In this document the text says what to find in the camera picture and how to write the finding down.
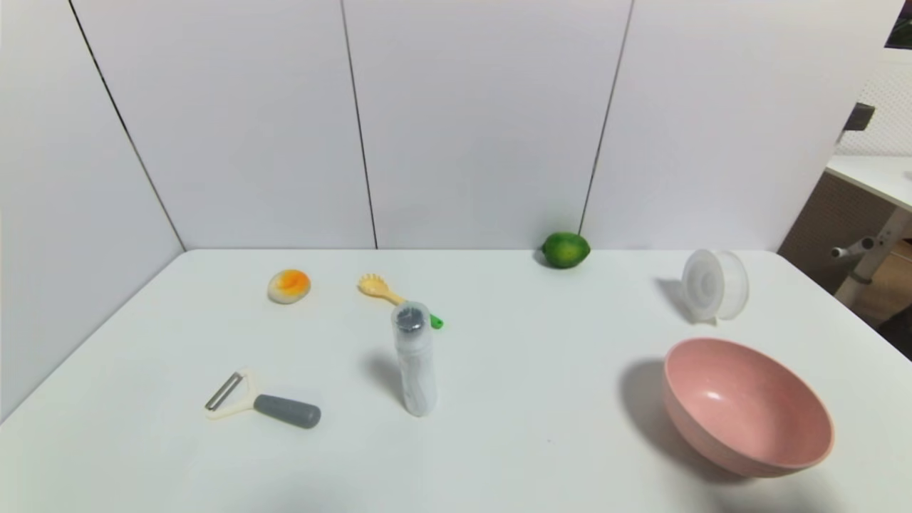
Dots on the translucent white plastic spool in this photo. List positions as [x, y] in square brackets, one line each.
[712, 285]

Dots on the pink bowl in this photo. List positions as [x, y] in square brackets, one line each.
[741, 406]

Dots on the green lime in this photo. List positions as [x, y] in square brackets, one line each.
[565, 250]

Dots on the clear bottle with black cap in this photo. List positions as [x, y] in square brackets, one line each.
[415, 363]

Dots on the fried egg toy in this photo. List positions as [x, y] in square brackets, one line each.
[288, 285]

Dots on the white desk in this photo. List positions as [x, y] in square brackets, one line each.
[873, 214]

